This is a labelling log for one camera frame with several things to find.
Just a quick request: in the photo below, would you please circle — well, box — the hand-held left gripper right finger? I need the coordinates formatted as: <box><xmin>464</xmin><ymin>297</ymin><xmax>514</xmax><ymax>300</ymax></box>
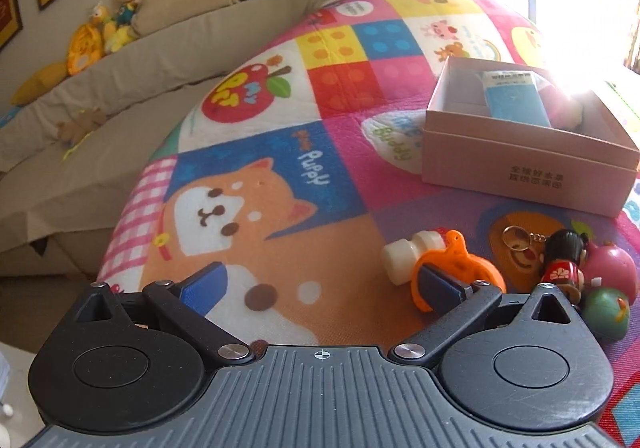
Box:
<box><xmin>389</xmin><ymin>264</ymin><xmax>573</xmax><ymax>369</ymax></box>

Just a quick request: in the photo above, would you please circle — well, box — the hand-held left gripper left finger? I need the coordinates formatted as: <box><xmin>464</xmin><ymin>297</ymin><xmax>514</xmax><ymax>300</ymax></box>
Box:
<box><xmin>70</xmin><ymin>262</ymin><xmax>256</xmax><ymax>368</ymax></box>

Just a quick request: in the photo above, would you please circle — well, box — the orange plastic toy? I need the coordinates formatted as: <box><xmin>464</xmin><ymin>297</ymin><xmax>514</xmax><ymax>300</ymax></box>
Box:
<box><xmin>411</xmin><ymin>229</ymin><xmax>507</xmax><ymax>313</ymax></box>

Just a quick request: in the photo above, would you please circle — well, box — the pink cardboard box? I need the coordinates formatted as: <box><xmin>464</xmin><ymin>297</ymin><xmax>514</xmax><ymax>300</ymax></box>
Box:
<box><xmin>421</xmin><ymin>56</ymin><xmax>640</xmax><ymax>219</ymax></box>

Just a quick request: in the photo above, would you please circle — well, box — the blue wet wipes pack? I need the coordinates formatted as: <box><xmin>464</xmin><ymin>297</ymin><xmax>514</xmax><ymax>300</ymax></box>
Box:
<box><xmin>474</xmin><ymin>68</ymin><xmax>553</xmax><ymax>129</ymax></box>

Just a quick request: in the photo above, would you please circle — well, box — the white toy bottle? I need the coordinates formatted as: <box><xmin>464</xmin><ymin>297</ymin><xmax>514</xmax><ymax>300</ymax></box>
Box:
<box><xmin>381</xmin><ymin>227</ymin><xmax>447</xmax><ymax>286</ymax></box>

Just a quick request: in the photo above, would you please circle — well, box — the colourful cartoon play mat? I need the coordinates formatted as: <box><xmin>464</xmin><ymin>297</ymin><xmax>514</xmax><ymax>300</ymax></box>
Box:
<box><xmin>95</xmin><ymin>0</ymin><xmax>640</xmax><ymax>448</ymax></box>

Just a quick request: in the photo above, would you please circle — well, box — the green round toy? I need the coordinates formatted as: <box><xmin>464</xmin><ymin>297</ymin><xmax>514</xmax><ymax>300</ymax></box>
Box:
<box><xmin>581</xmin><ymin>287</ymin><xmax>632</xmax><ymax>341</ymax></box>

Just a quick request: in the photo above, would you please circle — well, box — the pink round toy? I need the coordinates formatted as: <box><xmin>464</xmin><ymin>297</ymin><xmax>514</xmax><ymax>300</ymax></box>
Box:
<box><xmin>580</xmin><ymin>240</ymin><xmax>640</xmax><ymax>306</ymax></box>

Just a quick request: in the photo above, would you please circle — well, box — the beige sofa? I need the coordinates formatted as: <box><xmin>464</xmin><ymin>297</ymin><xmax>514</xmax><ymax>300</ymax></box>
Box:
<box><xmin>0</xmin><ymin>0</ymin><xmax>326</xmax><ymax>279</ymax></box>

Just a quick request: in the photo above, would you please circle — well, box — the brown plush toy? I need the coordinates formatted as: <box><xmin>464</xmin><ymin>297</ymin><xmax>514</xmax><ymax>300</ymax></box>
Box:
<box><xmin>56</xmin><ymin>108</ymin><xmax>108</xmax><ymax>145</ymax></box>

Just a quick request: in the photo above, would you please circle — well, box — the yellow duck plush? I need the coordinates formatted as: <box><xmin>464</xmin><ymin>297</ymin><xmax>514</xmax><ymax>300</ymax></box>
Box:
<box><xmin>89</xmin><ymin>2</ymin><xmax>136</xmax><ymax>53</ymax></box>

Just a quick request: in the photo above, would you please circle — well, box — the yellow pillow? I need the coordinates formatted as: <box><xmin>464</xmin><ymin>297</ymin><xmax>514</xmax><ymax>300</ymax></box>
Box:
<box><xmin>10</xmin><ymin>62</ymin><xmax>68</xmax><ymax>106</ymax></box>

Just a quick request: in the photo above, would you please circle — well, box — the doll keychain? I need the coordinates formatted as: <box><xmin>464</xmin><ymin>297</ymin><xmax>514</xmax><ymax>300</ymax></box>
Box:
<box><xmin>501</xmin><ymin>225</ymin><xmax>591</xmax><ymax>311</ymax></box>

